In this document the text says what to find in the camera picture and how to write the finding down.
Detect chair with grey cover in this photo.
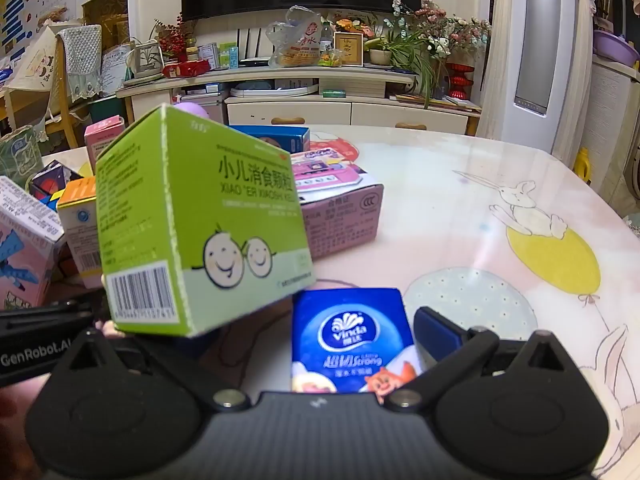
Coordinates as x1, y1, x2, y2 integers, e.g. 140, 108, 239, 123
55, 25, 103, 151

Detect dark printed box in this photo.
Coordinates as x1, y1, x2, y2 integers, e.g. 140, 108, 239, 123
27, 160, 84, 201

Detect cream television cabinet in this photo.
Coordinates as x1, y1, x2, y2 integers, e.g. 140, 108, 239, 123
116, 66, 482, 136

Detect small pink box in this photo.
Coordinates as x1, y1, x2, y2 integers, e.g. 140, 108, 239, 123
84, 116, 126, 163

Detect stack of papers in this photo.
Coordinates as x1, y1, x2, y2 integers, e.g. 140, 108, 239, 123
395, 92, 481, 111

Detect cardboard box with green print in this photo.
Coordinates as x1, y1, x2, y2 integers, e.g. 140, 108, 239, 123
0, 127, 46, 186

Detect wooden chair with beige cloth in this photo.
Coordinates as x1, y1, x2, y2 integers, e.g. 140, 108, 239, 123
4, 25, 66, 141

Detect pink toy box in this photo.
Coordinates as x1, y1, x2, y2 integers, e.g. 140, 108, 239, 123
290, 157, 386, 261

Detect pink white artificial flowers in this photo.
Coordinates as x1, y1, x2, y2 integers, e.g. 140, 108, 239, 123
392, 0, 493, 61

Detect wall poster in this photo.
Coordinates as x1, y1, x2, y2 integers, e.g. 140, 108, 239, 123
0, 0, 83, 61

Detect pink storage case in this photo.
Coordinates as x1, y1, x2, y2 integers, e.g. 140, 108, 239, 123
176, 92, 228, 125

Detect white router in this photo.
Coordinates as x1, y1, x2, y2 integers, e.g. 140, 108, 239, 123
237, 26, 273, 67

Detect green medicine box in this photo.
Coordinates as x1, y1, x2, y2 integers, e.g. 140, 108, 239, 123
95, 103, 317, 338

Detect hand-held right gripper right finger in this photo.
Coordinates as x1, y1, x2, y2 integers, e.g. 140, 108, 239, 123
382, 306, 576, 409

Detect framed certificate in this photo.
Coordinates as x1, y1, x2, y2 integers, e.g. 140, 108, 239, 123
333, 31, 364, 67

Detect yellow bottle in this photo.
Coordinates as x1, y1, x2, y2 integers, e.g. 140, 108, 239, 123
574, 147, 594, 181

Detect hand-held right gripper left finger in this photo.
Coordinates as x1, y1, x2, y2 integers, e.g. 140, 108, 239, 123
64, 331, 249, 413

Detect red tin box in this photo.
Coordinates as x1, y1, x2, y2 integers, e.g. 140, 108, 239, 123
162, 59, 211, 78

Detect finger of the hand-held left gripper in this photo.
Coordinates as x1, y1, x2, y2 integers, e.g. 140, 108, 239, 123
0, 301, 98, 331

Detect green teal small box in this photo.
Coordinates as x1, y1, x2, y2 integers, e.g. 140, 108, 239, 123
218, 42, 241, 69

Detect clear plastic bag with snacks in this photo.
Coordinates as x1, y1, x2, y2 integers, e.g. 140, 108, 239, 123
265, 6, 323, 68

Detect white bathroom scale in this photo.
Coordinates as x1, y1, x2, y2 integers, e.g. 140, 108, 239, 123
230, 82, 321, 98

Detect orange white medicine box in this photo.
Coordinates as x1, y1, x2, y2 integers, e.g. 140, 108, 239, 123
56, 176, 103, 289

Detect red berry branches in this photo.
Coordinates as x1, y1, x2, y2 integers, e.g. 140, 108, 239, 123
150, 16, 198, 60

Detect purple egg toy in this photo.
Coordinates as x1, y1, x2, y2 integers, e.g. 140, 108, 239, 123
172, 101, 210, 122

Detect white standing air conditioner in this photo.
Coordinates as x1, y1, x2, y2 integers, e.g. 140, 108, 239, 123
477, 0, 598, 158

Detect red vase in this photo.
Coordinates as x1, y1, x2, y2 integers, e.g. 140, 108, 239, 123
446, 62, 475, 102

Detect purple basin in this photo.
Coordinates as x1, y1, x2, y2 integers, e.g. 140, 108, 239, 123
592, 30, 640, 67

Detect blue tissue packet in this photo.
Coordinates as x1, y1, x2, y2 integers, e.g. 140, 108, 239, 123
291, 287, 421, 395

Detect green potted plant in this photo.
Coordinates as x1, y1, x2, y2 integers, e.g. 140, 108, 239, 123
367, 25, 451, 108

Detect blue white medicine box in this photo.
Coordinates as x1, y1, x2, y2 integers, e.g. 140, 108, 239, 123
227, 125, 312, 156

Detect white paper sheets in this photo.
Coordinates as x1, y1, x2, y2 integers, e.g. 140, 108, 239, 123
102, 45, 133, 96

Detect pink white carton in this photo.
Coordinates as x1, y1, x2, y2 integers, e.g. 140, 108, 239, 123
0, 176, 68, 311

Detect colourful puzzle cube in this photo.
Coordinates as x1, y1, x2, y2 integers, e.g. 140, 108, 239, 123
31, 187, 68, 217

